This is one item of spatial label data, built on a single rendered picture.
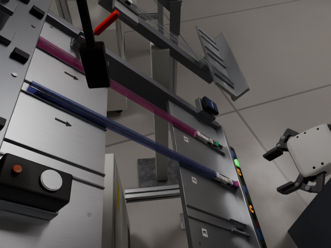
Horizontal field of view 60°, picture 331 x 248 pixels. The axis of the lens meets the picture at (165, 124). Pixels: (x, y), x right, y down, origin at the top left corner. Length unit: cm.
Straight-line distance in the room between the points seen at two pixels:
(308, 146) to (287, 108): 140
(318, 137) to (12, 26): 59
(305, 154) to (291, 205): 95
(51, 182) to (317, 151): 53
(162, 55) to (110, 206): 50
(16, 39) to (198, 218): 42
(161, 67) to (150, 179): 74
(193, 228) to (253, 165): 118
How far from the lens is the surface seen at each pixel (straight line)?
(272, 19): 304
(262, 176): 166
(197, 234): 54
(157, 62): 98
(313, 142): 69
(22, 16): 47
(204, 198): 61
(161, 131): 123
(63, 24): 61
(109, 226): 80
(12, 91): 36
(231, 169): 75
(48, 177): 33
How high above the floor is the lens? 134
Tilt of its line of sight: 48 degrees down
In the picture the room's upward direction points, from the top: straight up
